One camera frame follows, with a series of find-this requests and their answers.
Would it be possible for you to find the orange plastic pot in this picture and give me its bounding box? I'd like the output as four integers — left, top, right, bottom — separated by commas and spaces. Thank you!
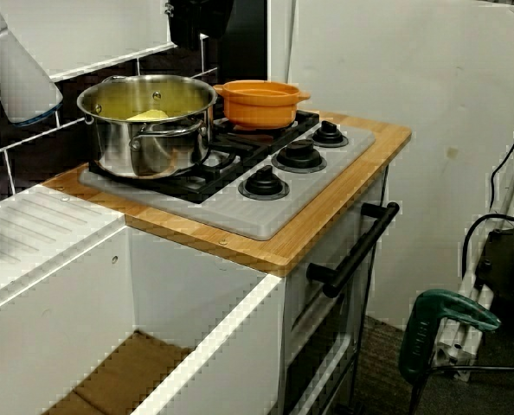
212, 80, 312, 131

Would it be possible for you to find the stainless steel pot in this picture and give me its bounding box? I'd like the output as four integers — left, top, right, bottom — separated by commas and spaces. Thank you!
75, 73, 218, 181

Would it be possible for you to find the grey toy faucet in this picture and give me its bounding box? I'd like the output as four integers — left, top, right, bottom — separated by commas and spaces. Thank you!
0, 0, 64, 127

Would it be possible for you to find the yellow corn cob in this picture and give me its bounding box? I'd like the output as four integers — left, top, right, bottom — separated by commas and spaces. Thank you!
125, 108, 171, 122

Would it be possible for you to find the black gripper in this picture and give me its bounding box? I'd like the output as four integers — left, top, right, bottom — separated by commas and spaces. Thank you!
164, 0, 235, 49

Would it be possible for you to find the black box device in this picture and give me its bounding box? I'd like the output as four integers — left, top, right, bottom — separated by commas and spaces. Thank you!
475, 227, 514, 321

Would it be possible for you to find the grey stove top plate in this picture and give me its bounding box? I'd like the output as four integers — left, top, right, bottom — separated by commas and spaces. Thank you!
78, 114, 377, 242

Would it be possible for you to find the black stove knob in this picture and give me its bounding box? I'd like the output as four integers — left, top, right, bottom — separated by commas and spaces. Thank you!
270, 138, 328, 173
238, 166, 291, 201
307, 119, 350, 148

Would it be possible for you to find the white sink basin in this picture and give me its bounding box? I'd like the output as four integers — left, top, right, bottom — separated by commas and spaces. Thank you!
0, 183, 286, 415

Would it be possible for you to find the black burner grate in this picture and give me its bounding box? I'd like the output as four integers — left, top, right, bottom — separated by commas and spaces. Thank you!
213, 110, 321, 161
87, 129, 249, 205

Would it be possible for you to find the black oven door handle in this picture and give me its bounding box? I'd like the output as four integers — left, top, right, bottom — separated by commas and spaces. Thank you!
306, 201, 401, 298

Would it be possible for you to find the silver aluminium frame post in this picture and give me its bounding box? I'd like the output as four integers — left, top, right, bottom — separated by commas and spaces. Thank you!
429, 114, 514, 384

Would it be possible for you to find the black floor cable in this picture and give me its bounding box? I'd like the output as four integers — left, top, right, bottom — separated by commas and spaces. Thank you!
461, 213, 514, 284

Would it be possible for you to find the brown cardboard sheet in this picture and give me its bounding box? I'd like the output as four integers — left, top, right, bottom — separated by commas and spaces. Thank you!
44, 330, 193, 415

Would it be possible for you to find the white oven door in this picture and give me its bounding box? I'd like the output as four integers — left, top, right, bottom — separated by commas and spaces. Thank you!
282, 189, 390, 415

